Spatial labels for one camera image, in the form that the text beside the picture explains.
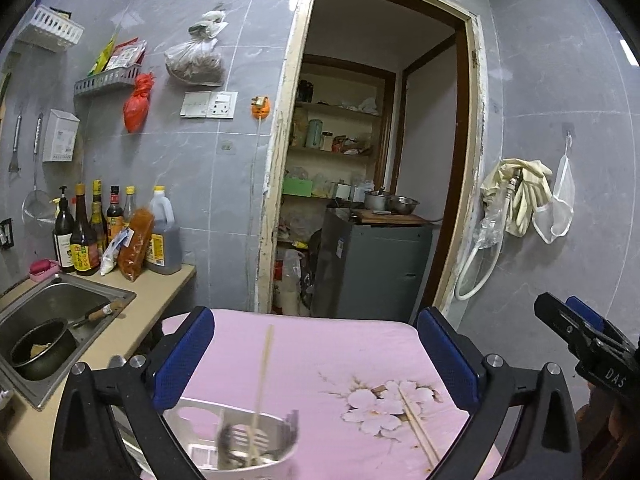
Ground pink floral tablecloth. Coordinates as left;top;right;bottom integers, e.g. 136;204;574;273
140;308;503;480

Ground white mesh bag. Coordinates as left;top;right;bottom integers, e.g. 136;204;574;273
531;152;575;245

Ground grey cabinet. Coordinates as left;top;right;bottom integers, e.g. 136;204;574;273
310;208;433;320

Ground brown wooden chair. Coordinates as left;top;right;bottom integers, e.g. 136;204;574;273
574;382;640;480

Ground dark pump sauce bottle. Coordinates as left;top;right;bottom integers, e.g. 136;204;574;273
52;186;77;274

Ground white plastic utensil holder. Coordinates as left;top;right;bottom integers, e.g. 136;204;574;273
162;397;300;480

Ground yellow cap sauce bottle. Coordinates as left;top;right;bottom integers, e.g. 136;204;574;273
89;180;108;256

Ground white wall box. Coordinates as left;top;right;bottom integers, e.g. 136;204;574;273
42;109;81;163

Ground grey wall rack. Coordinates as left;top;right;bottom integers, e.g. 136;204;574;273
74;62;143;98

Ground black cooking pot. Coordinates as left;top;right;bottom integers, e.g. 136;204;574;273
10;317;78;382

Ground snack packets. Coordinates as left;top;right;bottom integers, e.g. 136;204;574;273
332;135;373;156

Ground clear bag of dried goods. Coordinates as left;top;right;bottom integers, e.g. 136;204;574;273
164;9;224;87

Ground clear yellow cap bottle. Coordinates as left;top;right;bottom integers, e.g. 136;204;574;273
121;186;138;226

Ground wooden cutting board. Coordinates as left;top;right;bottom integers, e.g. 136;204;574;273
350;208;432;226

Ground white wall switch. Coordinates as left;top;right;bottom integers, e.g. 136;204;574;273
180;91;213;118

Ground brown pantry shelf unit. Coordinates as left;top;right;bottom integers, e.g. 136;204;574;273
272;54;398;316

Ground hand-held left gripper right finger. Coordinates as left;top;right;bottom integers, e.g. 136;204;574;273
416;306;583;480

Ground red white packet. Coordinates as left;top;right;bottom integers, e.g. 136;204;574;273
107;37;147;72

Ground worn door frame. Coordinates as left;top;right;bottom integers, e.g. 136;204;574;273
255;0;488;321

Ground stainless steel sink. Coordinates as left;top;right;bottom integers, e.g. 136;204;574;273
0;272;137;411

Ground red plastic bag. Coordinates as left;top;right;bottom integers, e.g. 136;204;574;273
123;72;157;134

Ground hanging metal strainer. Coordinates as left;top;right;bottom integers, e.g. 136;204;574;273
21;114;56;223

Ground pink soap dish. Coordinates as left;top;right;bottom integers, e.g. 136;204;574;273
28;258;61;282

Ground clear plastic bag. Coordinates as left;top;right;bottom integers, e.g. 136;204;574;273
472;197;506;251

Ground cream rubber gloves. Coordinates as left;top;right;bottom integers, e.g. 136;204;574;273
481;158;553;237

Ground orange spice packet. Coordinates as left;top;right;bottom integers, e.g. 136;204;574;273
116;207;155;282

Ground white hose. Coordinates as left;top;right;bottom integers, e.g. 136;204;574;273
454;245;503;302

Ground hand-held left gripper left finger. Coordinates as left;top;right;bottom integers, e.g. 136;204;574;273
49;306;216;480

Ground large dark oil jug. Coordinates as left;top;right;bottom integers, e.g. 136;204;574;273
145;186;182;276

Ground metal bowl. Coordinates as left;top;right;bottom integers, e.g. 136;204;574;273
386;195;421;215

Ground hanging metal spatula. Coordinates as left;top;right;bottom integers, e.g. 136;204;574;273
7;114;24;173

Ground white wall basket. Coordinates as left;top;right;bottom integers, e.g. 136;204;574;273
27;4;86;54

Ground wooden chopstick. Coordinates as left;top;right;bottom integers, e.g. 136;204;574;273
246;324;275;467
398;389;442;467

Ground red cap sauce bottle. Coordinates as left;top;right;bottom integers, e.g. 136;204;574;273
106;186;124;241

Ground white wall socket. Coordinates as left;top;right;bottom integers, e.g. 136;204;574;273
206;90;238;120

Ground yellow green packet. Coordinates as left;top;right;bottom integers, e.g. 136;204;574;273
89;35;118;77

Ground green box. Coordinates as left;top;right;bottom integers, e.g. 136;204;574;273
282;176;313;197

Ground white blue packet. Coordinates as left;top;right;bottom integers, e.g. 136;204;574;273
100;227;133;277

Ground dark yellow label sauce bottle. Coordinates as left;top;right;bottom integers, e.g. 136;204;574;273
69;183;101;277

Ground wooden handled brush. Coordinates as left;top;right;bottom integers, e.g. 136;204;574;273
72;300;126;328

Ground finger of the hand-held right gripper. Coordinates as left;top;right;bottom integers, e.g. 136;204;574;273
565;296;632;346
534;292;593;356

